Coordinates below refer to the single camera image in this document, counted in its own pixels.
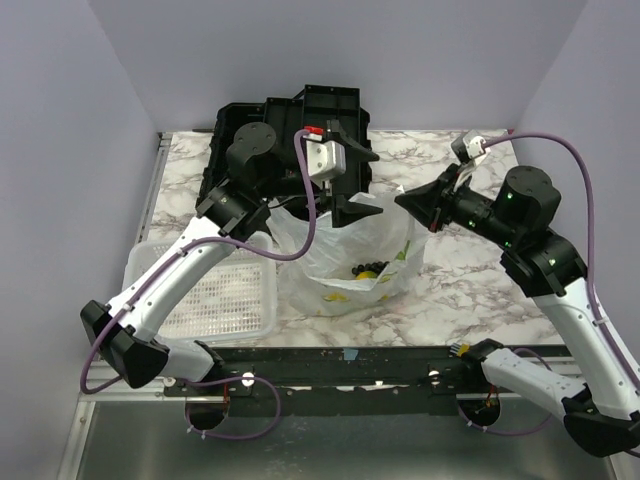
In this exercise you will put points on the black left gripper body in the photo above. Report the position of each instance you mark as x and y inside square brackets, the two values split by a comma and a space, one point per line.
[326, 196]

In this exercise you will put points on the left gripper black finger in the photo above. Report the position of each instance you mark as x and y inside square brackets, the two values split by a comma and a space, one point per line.
[353, 149]
[346, 212]

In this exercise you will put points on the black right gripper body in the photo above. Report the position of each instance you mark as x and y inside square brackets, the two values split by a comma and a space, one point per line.
[467, 206]

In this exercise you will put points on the white plastic bag lemon print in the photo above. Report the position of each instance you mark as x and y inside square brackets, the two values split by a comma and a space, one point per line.
[321, 283]

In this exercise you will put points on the black fake grape bunch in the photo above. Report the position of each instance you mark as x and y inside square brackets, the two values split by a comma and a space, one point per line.
[377, 267]

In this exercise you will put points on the yellow green fake mango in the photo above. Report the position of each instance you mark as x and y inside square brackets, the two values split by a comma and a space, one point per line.
[366, 275]

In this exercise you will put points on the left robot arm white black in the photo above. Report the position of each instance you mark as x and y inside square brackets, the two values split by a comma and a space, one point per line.
[124, 331]

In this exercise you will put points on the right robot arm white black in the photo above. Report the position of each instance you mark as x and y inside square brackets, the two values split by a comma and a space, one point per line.
[600, 411]

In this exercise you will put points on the black plastic toolbox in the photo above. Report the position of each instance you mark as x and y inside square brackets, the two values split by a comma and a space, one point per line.
[313, 106]

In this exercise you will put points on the white perforated plastic basket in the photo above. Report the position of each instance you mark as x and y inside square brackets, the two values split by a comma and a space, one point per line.
[190, 298]

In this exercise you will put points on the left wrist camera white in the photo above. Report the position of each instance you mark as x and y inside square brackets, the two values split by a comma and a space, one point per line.
[326, 159]

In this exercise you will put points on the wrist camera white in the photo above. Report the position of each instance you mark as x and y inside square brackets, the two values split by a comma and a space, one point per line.
[470, 149]
[326, 159]

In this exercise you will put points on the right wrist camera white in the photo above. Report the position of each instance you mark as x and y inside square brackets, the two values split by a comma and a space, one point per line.
[470, 149]

